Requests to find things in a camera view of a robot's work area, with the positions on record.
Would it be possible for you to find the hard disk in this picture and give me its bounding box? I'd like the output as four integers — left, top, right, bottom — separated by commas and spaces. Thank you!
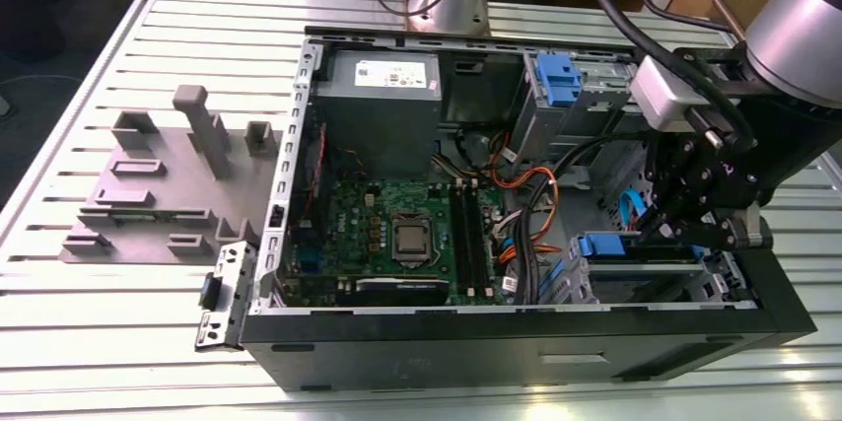
576, 232, 725, 267

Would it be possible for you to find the metal disk bay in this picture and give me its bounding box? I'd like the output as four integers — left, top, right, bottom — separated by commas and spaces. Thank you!
569, 231, 757, 305

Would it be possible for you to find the metal drive cage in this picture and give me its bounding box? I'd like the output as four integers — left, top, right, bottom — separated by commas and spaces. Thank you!
512, 49, 652, 166

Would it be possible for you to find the blue drive latch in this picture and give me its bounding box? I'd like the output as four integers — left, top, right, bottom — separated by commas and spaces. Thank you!
534, 53, 586, 108

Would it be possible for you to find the black RAM slot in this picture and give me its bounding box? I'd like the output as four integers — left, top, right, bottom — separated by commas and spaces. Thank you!
449, 178, 481, 298
463, 178, 499, 297

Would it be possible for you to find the CPU socket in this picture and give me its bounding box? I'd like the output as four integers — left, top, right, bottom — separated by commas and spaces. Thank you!
387, 211, 443, 270

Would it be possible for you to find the silver CPU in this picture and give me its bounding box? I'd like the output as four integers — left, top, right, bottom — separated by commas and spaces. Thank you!
394, 223, 433, 255

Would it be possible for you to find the grey power supply unit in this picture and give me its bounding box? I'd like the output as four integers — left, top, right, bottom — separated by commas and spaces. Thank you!
309, 48, 443, 180

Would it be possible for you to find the black PC case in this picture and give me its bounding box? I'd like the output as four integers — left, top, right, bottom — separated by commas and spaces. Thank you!
237, 24, 817, 392

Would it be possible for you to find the black graphics card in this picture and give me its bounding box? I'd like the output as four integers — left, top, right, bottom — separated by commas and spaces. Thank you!
333, 275, 454, 309

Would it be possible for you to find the green motherboard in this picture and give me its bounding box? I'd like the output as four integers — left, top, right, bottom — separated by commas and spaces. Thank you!
275, 176, 528, 308

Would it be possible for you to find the grey parts rack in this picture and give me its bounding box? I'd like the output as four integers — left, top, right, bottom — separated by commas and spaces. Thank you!
56, 84, 291, 269

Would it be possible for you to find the green RAM stick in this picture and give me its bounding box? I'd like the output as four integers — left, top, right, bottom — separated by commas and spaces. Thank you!
109, 211, 181, 224

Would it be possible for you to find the small grey wrist camera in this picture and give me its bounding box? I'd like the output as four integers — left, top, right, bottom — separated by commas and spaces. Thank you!
733, 206, 773, 250

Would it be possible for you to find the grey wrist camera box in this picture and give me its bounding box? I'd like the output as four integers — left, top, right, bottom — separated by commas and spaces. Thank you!
629, 55, 716, 132

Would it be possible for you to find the blue data wire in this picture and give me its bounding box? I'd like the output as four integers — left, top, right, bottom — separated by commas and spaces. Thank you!
616, 187, 652, 235

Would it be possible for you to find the orange red wire bundle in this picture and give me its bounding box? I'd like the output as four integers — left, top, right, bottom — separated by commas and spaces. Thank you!
490, 164, 566, 267

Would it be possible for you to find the thick black gripper cable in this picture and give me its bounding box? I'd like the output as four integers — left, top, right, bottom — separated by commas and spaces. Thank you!
578, 0, 758, 149

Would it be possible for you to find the black cable bundle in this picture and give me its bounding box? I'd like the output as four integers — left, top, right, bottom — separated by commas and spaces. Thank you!
512, 128, 653, 305

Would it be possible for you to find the grey white wire bundle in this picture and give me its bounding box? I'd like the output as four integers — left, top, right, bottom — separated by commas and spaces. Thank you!
493, 208, 529, 241

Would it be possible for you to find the yellow black wire bundle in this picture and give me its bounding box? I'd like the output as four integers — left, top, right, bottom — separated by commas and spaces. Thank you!
430, 152, 493, 181

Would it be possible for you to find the thin red wire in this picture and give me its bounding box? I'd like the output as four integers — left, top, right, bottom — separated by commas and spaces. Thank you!
307, 119, 329, 225

